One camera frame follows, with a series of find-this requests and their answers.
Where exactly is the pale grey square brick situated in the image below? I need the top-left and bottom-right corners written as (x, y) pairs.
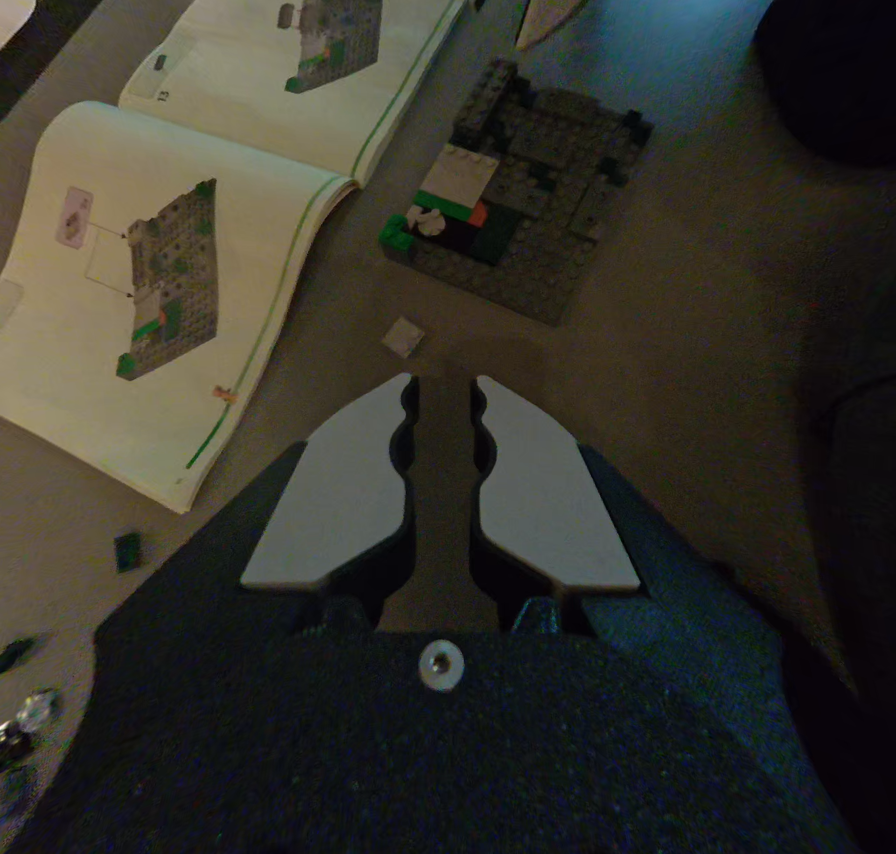
top-left (382, 317), bottom-right (427, 360)

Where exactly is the green LEGO brick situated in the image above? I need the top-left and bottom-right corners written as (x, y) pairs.
top-left (379, 58), bottom-right (656, 329)

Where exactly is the grey desk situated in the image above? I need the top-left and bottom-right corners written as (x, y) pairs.
top-left (0, 0), bottom-right (896, 854)

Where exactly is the dark round object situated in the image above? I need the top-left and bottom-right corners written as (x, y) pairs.
top-left (755, 0), bottom-right (896, 165)

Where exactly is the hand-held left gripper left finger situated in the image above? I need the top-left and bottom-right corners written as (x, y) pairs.
top-left (240, 373), bottom-right (420, 629)

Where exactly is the brick building instruction booklet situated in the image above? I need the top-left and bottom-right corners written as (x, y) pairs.
top-left (0, 0), bottom-right (477, 516)

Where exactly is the clear small brick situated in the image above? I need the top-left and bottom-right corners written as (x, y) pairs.
top-left (17, 688), bottom-right (62, 730)

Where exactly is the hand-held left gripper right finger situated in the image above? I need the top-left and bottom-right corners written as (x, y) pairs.
top-left (469, 375), bottom-right (642, 631)

